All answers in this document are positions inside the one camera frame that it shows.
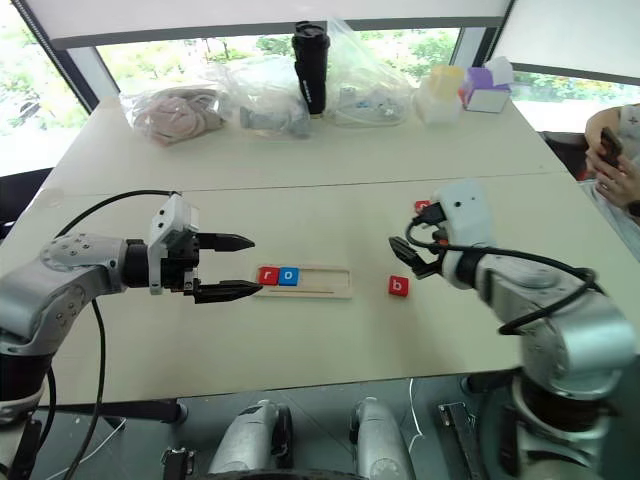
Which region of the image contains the plastic bag with grey parts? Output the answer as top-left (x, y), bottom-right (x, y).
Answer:
top-left (222, 55), bottom-right (314, 140)

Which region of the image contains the plastic bag with pink cloth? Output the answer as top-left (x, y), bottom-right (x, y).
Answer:
top-left (118, 82), bottom-right (234, 148)

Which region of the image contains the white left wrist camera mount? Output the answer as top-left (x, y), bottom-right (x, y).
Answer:
top-left (147, 193), bottom-right (202, 296)

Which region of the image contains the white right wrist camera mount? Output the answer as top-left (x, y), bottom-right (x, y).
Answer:
top-left (431, 179), bottom-right (500, 290)

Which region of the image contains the white floor cable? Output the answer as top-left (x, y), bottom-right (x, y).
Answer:
top-left (47, 417), bottom-right (129, 480)
top-left (405, 378), bottom-right (425, 454)

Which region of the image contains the translucent box with yellow lid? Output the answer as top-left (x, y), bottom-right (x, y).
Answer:
top-left (412, 63), bottom-right (467, 126)

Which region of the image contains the clear bag with white cables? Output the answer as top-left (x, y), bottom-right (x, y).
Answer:
top-left (323, 16), bottom-right (417, 130)

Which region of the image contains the black metal bracket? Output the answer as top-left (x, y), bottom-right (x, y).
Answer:
top-left (436, 401), bottom-right (489, 480)

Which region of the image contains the seated person's body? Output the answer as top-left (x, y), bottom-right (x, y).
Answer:
top-left (578, 102), bottom-right (640, 256)

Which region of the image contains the dark smartphone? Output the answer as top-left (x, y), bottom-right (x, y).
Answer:
top-left (598, 126), bottom-right (626, 169)

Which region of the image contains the person's bare hand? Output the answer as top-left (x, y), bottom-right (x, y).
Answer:
top-left (583, 142), bottom-right (640, 210)

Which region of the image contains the black chair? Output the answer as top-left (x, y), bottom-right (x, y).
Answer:
top-left (536, 130), bottom-right (590, 182)
top-left (0, 166), bottom-right (53, 240)

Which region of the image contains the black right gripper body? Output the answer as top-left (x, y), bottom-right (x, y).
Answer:
top-left (413, 223), bottom-right (452, 280)

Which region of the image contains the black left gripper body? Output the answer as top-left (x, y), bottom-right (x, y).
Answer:
top-left (160, 230), bottom-right (202, 297)

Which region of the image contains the purple white tissue box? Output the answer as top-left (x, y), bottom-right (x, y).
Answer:
top-left (458, 55), bottom-right (515, 114)

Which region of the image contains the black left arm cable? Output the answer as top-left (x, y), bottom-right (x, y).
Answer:
top-left (52, 189), bottom-right (183, 480)

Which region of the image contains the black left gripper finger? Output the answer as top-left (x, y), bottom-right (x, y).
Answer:
top-left (197, 231), bottom-right (257, 253)
top-left (192, 280), bottom-right (265, 306)

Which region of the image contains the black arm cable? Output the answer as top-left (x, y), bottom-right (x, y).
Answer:
top-left (52, 189), bottom-right (183, 480)
top-left (405, 201), bottom-right (607, 337)

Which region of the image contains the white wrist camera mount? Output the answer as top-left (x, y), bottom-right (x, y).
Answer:
top-left (431, 179), bottom-right (500, 290)
top-left (147, 193), bottom-right (202, 296)

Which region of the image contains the silver robot leg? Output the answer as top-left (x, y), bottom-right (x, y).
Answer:
top-left (348, 396), bottom-right (417, 480)
top-left (206, 398), bottom-right (295, 476)

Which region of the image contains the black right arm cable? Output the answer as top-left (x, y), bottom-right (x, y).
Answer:
top-left (405, 201), bottom-right (607, 337)

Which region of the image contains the black table frame bar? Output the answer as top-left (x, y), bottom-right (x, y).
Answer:
top-left (47, 398), bottom-right (189, 425)

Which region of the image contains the white roller blind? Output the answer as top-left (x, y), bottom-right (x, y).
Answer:
top-left (20, 0), bottom-right (517, 52)
top-left (490, 0), bottom-right (640, 85)

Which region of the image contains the black travel tumbler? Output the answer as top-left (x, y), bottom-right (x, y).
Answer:
top-left (291, 20), bottom-right (332, 117)

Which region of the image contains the wooden letter tray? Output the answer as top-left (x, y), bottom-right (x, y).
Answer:
top-left (251, 266), bottom-right (353, 301)

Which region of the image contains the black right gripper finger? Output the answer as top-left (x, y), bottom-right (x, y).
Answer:
top-left (388, 236), bottom-right (428, 277)

